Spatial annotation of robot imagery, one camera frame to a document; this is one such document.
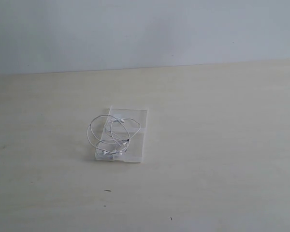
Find clear plastic storage case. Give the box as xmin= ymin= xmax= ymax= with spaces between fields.
xmin=93 ymin=107 xmax=148 ymax=163

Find white wired earphones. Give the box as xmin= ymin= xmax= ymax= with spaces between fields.
xmin=86 ymin=115 xmax=141 ymax=156

